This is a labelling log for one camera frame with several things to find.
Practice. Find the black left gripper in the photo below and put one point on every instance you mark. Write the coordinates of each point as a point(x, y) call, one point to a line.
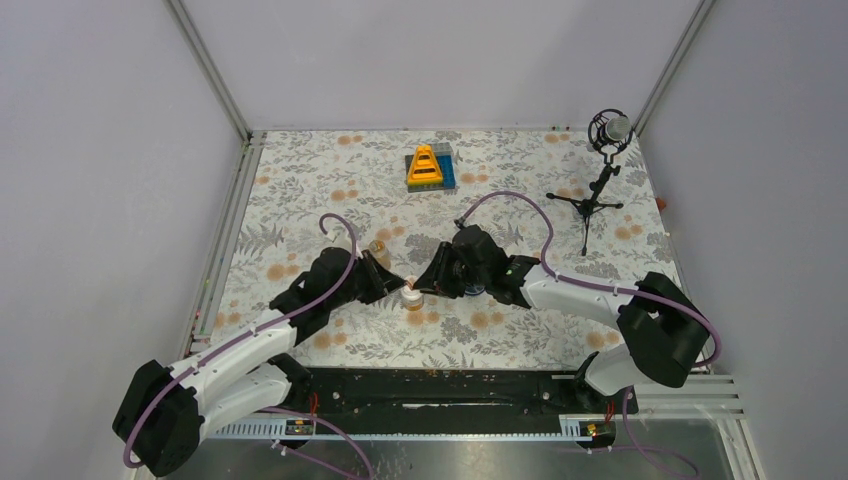
point(382, 281)

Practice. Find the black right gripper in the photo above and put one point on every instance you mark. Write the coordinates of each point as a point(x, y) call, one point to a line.
point(436, 279)

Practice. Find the small amber pill bottle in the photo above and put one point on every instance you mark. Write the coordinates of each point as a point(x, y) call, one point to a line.
point(380, 253)

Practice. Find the white cap amber pill bottle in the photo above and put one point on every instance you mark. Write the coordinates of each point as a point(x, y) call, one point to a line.
point(412, 299)

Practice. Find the round clear blue pill case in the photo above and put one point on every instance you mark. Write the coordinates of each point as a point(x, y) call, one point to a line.
point(474, 290)

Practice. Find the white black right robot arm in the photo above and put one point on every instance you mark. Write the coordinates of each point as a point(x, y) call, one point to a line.
point(661, 339)

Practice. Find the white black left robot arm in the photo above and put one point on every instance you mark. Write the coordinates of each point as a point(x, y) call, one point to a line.
point(168, 411)

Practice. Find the yellow pyramid toy on blocks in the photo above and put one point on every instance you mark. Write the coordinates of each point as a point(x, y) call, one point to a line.
point(430, 168)

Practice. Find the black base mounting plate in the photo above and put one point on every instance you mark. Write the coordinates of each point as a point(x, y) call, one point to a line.
point(470, 398)

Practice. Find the floral patterned table mat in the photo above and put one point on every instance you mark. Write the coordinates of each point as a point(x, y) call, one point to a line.
point(516, 185)

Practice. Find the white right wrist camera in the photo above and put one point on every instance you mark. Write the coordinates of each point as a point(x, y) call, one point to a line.
point(461, 223)

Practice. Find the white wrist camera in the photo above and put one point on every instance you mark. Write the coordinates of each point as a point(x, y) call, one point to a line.
point(340, 238)
point(461, 223)

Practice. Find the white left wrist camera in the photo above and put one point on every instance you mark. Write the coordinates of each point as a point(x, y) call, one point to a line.
point(340, 238)

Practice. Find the white slotted cable duct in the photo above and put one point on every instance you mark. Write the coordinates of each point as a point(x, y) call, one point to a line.
point(282, 427)

